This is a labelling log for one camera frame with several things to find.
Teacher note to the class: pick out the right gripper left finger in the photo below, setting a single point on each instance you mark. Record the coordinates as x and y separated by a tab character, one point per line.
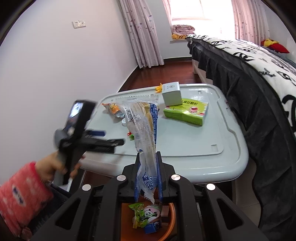
92	213

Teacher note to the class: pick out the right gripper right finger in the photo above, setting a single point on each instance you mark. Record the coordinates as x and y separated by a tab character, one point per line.
204	212

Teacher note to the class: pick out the green snack wrapper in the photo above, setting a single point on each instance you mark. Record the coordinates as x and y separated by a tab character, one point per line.
139	219

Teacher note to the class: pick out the orange juice pouch wrapper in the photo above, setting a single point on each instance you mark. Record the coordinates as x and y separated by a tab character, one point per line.
114	110

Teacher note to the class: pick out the white bottle cap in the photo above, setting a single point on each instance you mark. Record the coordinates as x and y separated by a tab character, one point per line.
123	121

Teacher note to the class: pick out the clear blue bread wrapper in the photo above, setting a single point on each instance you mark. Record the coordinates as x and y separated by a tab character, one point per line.
141	117

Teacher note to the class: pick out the green medicine box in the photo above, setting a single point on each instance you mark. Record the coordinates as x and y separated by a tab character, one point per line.
190	111

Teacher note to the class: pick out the white square box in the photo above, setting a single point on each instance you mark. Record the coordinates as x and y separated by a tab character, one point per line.
171	94

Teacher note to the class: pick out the pink green plastic bag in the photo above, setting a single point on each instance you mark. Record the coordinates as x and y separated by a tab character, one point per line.
152	212

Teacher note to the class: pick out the blue white milk carton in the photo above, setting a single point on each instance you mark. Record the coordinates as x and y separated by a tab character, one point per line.
152	227

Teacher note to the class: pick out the orange trash bin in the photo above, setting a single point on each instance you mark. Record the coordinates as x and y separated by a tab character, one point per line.
166	232

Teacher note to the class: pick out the person left hand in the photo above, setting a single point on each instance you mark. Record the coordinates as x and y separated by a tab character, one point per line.
48	166

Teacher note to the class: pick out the red green small toy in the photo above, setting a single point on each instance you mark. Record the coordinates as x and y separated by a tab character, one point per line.
130	136

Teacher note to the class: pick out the grey plastic storage box lid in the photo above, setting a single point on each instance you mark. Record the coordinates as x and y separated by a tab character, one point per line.
214	152

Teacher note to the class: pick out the yellow plastic clip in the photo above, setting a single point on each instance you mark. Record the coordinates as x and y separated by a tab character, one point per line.
158	89

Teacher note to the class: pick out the left pink curtain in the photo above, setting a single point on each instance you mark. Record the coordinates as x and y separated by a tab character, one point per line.
142	32

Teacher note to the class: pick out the pink curtain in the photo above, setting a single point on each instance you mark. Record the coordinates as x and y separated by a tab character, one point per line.
250	22
142	32

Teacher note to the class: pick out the bed with black white blanket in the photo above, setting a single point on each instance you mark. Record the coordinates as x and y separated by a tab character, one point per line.
269	123

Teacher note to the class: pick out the folded pink blanket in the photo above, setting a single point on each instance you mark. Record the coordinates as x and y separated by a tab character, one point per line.
179	32

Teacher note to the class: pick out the window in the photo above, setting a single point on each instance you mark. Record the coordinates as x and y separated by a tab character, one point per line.
197	10

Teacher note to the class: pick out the red yellow pillow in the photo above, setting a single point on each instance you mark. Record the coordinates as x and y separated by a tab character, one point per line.
274	45

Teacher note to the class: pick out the right pink curtain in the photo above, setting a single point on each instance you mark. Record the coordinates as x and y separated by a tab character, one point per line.
250	22

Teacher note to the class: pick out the white wall switch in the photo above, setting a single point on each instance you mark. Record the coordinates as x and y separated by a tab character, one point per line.
78	24

